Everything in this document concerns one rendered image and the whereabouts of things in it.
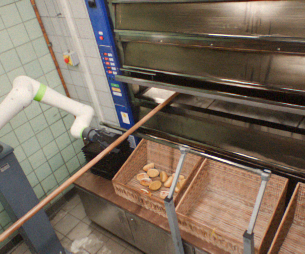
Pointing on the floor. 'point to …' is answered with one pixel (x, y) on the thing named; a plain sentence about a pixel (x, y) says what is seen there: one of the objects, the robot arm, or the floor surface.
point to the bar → (247, 239)
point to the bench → (133, 219)
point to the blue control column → (97, 20)
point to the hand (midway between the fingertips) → (114, 143)
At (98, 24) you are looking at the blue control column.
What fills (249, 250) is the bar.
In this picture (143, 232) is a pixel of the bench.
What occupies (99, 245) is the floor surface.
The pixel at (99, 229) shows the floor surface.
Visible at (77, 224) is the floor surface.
